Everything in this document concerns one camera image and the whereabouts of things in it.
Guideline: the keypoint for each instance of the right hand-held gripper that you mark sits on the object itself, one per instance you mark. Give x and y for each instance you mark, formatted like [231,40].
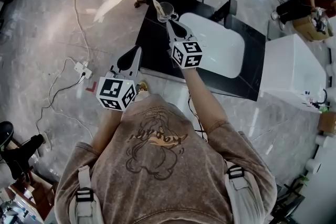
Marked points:
[187,53]

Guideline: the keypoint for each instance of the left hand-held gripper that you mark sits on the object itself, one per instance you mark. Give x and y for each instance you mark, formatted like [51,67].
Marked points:
[113,91]

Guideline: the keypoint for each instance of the clear glass mug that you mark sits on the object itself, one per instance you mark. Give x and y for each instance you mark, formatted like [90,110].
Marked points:
[168,11]

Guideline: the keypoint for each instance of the tan paper piece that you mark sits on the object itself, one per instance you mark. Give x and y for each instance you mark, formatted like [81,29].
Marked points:
[158,6]

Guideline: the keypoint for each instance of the person's left forearm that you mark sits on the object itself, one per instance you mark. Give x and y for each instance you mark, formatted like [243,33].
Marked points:
[107,128]

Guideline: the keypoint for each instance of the person's right forearm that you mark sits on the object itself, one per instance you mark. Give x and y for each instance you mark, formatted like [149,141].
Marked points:
[204,99]

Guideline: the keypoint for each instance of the yellow-green shoe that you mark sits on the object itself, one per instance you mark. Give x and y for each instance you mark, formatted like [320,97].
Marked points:
[144,86]

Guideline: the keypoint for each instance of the person's light trouser leg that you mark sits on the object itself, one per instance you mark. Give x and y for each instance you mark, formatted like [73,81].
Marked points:
[141,97]

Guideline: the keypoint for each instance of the white sink basin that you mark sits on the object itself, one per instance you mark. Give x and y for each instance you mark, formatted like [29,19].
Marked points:
[218,47]

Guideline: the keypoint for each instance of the white power strip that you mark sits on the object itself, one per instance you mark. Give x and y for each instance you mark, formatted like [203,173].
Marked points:
[83,70]

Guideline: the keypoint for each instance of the black vanity cabinet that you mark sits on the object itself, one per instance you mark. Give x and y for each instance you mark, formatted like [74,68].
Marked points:
[252,60]

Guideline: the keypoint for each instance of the brown printed t-shirt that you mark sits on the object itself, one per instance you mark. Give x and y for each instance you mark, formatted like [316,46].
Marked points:
[157,170]

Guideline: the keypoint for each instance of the white cabinet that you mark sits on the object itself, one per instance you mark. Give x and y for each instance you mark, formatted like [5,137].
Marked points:
[291,70]

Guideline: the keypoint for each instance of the large cardboard box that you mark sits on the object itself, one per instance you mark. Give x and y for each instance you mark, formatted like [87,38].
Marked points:
[309,29]

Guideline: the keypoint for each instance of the small brown cardboard box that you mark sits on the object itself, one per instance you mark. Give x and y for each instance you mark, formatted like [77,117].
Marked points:
[328,123]

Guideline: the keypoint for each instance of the black metal rack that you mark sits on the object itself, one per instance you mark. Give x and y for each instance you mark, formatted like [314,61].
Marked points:
[288,199]

